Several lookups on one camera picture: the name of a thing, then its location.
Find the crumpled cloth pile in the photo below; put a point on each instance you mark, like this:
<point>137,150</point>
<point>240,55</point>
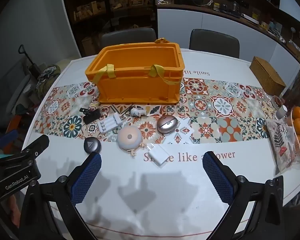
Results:
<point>47,76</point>

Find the rose gold oval device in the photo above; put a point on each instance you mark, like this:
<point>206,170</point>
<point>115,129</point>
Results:
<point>166,126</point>

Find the tile pattern tablecloth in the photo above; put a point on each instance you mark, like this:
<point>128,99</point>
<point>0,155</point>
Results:
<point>215,105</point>

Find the dark wooden shelf unit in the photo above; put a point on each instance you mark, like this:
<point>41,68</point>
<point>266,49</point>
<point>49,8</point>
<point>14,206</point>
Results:
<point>95,20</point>

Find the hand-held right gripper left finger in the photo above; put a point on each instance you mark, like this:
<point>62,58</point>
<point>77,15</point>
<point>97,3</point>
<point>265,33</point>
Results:
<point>86,177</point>

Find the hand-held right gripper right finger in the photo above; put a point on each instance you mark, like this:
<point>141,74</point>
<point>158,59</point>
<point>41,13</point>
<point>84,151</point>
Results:
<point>218,177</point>

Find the orange plastic crate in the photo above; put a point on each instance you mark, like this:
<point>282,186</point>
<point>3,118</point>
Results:
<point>140,87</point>

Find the brown tape roll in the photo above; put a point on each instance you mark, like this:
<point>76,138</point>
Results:
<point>277,101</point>

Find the woven wicker box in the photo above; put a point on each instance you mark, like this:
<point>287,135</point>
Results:
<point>266,76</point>

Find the grey cushion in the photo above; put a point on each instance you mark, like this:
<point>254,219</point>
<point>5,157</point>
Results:
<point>17,85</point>

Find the white low cabinet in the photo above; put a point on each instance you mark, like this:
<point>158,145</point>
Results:
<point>180,22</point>

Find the black clip holder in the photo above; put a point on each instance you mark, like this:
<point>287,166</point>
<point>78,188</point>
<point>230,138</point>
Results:
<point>92,116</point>

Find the orange stool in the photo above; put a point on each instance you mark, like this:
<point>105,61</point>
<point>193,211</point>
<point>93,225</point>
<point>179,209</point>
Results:
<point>13,127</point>

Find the grey padded chair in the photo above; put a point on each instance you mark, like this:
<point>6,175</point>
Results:
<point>215,42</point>
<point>127,38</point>

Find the white power adapter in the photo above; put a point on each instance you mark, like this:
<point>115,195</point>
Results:
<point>158,156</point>

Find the cardboard box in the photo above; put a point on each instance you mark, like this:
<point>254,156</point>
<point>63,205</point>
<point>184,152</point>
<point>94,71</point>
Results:
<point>87,43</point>

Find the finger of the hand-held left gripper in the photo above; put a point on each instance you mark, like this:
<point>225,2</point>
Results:
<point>37,145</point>

